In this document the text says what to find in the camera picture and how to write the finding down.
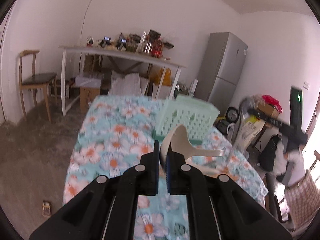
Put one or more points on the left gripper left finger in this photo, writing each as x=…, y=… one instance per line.
x=106, y=207

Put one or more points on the grey refrigerator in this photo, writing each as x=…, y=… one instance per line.
x=221, y=69

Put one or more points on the black rice cooker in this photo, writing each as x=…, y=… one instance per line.
x=231, y=117

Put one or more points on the white long side table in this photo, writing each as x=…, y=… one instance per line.
x=140, y=58

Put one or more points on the white plastic ladle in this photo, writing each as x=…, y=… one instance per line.
x=177, y=141

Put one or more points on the white gloved right hand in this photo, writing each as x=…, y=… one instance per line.
x=288, y=167

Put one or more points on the wooden chair dark seat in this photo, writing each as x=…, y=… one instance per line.
x=35, y=82

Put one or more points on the brown cardboard box under table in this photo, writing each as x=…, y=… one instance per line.
x=87, y=96

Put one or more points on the yellow plastic bag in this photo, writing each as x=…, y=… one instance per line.
x=163, y=75

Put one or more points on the white rice sack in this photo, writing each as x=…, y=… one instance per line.
x=249, y=129

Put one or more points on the floral blue tablecloth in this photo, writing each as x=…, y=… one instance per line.
x=116, y=132

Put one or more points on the mint green utensil basket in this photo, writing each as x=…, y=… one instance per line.
x=196, y=115

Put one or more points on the cardboard box with red bag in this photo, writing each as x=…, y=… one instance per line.
x=268, y=105

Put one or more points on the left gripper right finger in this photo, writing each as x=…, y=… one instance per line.
x=218, y=208

